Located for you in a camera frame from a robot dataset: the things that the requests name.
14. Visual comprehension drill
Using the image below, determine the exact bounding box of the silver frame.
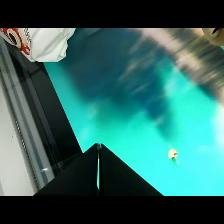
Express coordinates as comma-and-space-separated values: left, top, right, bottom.
0, 36, 56, 197

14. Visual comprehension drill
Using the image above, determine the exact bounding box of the white garment with red print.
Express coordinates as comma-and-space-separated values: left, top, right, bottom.
0, 27, 77, 63

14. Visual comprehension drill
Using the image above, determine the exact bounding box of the beige garment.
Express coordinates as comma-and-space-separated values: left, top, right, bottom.
201, 27, 224, 46

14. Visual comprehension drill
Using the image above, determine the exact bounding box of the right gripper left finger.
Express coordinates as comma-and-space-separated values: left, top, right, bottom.
34, 143, 100, 197

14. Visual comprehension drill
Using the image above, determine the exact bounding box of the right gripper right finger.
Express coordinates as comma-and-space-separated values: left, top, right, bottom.
98, 143, 164, 197

